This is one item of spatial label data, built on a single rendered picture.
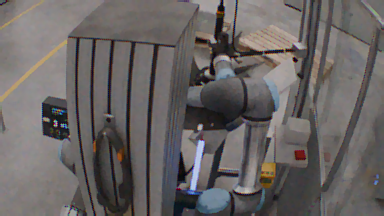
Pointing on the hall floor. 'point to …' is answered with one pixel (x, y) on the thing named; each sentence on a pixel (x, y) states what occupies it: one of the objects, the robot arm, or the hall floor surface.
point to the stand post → (215, 166)
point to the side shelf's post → (272, 190)
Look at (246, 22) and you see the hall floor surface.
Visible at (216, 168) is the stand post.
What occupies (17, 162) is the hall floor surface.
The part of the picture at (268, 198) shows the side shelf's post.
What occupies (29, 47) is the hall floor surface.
